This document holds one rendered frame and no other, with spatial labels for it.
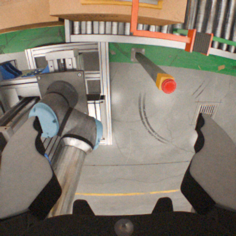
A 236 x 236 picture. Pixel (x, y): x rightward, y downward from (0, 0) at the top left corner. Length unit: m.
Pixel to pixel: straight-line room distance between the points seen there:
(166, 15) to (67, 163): 0.69
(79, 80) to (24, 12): 0.82
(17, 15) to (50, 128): 1.01
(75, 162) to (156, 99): 1.55
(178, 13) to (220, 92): 1.68
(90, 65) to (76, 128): 1.05
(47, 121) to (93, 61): 1.06
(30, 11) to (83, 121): 0.98
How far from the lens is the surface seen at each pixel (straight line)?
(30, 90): 0.86
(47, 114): 0.47
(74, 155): 0.45
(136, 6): 0.55
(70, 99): 0.60
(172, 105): 1.98
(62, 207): 0.43
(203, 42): 0.61
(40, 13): 1.22
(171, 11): 0.73
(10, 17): 1.36
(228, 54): 1.37
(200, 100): 2.13
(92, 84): 1.52
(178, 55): 1.78
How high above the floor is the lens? 1.62
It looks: 57 degrees down
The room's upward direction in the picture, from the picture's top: 179 degrees clockwise
